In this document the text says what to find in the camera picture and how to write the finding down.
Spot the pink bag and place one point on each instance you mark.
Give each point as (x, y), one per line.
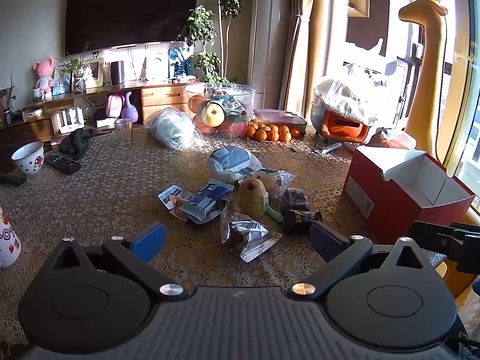
(114, 105)

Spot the black remote control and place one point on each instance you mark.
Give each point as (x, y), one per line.
(62, 163)

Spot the purple vase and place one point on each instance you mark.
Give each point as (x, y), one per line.
(130, 110)

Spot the beige curtain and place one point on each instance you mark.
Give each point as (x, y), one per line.
(311, 45)

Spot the white bread packet blue label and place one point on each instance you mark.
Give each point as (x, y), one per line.
(230, 163)

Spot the pink plush doll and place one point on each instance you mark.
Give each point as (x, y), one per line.
(43, 77)

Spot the orange white container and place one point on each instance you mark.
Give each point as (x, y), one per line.
(343, 129)

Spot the yellow apple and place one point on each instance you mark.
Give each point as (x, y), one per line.
(213, 115)

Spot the white photo frame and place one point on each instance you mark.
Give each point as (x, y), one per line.
(95, 73)

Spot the green marker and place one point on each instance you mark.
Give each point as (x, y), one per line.
(274, 214)

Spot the potted tree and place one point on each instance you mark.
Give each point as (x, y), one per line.
(210, 26)

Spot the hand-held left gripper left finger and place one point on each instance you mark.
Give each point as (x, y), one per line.
(149, 239)

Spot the black television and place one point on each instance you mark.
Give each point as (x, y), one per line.
(131, 11)

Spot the dark cylinder speaker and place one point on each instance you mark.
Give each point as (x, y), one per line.
(117, 72)

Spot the clear plastic bag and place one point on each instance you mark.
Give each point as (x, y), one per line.
(170, 129)

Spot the red cardboard box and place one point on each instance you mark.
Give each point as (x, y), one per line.
(390, 210)

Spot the white tube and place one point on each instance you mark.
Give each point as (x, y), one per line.
(327, 148)

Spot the dark purple snack packet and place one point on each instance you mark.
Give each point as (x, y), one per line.
(294, 199)

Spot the white cup red print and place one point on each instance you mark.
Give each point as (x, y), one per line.
(7, 240)

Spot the yellow brown toy figure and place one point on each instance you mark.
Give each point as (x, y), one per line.
(252, 197)

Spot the clear plastic tub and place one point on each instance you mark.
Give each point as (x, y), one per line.
(232, 97)

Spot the glass cup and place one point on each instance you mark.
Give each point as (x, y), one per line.
(123, 133)

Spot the black snack packet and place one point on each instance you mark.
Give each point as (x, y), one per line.
(302, 220)

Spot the white standing air conditioner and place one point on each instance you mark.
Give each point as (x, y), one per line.
(268, 37)

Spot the black cloth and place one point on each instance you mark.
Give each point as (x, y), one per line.
(77, 142)

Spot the pile of tangerines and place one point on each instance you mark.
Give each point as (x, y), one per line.
(272, 133)

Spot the yellow giraffe plush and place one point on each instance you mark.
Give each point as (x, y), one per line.
(423, 82)

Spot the white mushroom print bowl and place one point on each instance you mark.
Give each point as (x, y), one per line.
(27, 159)

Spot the blueberry bread packet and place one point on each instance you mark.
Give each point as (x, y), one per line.
(275, 182)

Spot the wooden TV cabinet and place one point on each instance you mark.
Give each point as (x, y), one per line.
(161, 97)

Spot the orange tissue pack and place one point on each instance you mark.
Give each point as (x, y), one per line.
(393, 141)

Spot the white appliance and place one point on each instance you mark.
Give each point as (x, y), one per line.
(156, 66)

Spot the clear box green lid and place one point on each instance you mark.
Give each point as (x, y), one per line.
(281, 118)

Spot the white chicken snack packet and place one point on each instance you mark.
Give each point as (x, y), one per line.
(170, 198)

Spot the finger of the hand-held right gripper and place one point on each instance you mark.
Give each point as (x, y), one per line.
(431, 235)

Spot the silver foil snack packet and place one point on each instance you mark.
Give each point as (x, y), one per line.
(245, 236)

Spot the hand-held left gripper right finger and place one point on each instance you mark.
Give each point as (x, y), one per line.
(325, 239)

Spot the potted grass plant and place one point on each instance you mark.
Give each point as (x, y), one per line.
(77, 71)

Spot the blue snack packet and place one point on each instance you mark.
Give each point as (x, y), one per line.
(206, 198)

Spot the blue picture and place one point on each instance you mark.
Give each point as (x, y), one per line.
(180, 62)

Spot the plastic bag with cloth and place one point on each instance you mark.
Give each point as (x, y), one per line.
(348, 95)

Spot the white router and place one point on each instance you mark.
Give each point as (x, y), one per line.
(69, 122)

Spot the twig plant dark pot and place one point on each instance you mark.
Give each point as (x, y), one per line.
(7, 105)

